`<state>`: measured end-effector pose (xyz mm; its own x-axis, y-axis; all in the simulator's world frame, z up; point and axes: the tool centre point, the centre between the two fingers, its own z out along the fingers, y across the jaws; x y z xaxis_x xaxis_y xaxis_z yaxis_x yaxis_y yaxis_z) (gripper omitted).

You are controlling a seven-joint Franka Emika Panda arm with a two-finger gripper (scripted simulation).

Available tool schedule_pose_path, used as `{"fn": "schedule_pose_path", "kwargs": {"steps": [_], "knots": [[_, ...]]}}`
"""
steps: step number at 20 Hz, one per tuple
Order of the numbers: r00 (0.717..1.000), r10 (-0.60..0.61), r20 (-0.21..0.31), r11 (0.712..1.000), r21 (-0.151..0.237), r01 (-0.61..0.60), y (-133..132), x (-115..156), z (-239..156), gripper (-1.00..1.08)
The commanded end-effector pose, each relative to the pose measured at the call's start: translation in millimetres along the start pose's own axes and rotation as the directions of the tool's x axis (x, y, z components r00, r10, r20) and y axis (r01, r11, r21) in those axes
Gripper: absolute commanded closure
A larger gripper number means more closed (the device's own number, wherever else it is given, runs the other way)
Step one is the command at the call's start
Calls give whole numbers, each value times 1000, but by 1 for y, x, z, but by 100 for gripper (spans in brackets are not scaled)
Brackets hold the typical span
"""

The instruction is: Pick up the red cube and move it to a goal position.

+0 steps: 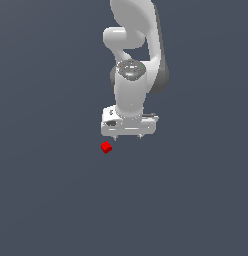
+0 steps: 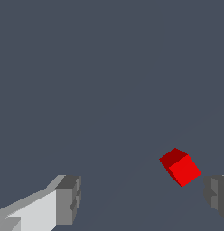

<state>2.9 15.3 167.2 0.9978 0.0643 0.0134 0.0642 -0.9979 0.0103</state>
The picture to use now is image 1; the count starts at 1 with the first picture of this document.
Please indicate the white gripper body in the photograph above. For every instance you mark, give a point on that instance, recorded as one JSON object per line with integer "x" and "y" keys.
{"x": 127, "y": 126}

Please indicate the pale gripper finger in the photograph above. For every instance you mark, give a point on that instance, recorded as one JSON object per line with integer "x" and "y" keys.
{"x": 140, "y": 136}
{"x": 114, "y": 137}

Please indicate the small red cube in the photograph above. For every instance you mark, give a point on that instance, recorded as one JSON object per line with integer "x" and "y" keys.
{"x": 106, "y": 147}

